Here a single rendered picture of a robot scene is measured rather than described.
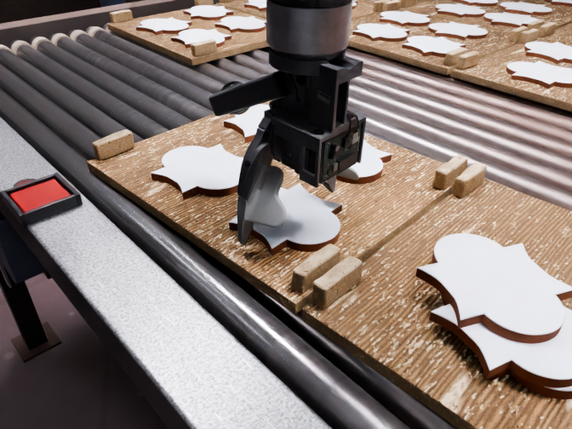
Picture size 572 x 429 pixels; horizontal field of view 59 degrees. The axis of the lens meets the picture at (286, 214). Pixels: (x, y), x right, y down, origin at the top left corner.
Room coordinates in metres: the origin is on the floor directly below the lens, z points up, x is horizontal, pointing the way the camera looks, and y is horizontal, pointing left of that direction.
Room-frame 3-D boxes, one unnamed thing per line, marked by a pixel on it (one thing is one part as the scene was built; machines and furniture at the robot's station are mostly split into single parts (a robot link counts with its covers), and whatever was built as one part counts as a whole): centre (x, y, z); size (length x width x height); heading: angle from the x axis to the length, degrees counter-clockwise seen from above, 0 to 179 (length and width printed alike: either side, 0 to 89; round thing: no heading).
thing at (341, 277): (0.36, -0.05, 0.95); 0.06 x 0.02 x 0.03; 136
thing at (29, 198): (0.55, 0.32, 0.92); 0.06 x 0.06 x 0.01; 42
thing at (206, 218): (0.61, 0.02, 0.93); 0.41 x 0.35 x 0.02; 46
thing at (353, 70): (0.46, -0.02, 1.08); 0.09 x 0.08 x 0.12; 46
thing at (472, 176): (0.56, -0.24, 0.95); 0.06 x 0.02 x 0.03; 136
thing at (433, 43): (1.30, -0.33, 0.94); 0.41 x 0.35 x 0.04; 41
